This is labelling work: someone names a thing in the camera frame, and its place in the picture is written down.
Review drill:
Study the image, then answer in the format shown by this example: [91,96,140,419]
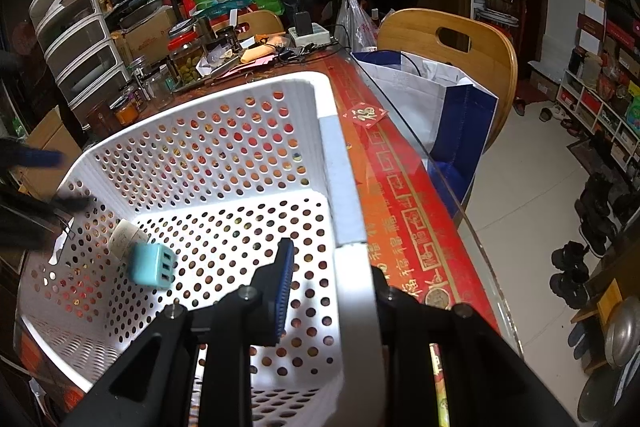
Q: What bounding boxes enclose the large white plug charger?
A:
[107,220,150,261]

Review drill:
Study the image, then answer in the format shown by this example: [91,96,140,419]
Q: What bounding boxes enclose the teal cube usb charger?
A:
[127,243,177,291]

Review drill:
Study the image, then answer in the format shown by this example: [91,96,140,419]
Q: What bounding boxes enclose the white perforated plastic basket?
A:
[14,72,385,426]

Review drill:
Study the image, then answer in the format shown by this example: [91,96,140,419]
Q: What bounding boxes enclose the cardboard box on table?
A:
[13,106,81,200]

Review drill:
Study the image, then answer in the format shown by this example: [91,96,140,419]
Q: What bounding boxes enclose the orange jam jar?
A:
[110,95,139,127]

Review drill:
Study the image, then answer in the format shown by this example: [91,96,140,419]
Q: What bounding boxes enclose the white stacked drawer unit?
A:
[28,0,130,120]

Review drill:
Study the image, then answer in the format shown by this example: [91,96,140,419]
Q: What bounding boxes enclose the empty glass jar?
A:
[144,65,174,110]

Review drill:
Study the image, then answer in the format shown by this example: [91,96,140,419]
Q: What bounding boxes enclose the red patterned tablecloth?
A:
[26,52,518,409]

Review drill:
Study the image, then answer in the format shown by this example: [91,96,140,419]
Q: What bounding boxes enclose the glass jar with olives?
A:
[168,30,205,86]

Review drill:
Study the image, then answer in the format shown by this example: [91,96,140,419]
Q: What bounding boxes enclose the white blue paper bag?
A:
[352,51,499,217]

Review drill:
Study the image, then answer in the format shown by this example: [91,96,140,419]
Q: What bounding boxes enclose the white shelf with items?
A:
[556,69,639,170]

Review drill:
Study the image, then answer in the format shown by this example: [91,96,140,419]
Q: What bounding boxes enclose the white power strip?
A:
[288,23,332,48]

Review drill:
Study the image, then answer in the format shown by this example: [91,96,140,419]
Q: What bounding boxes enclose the wooden chair right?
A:
[378,8,518,145]

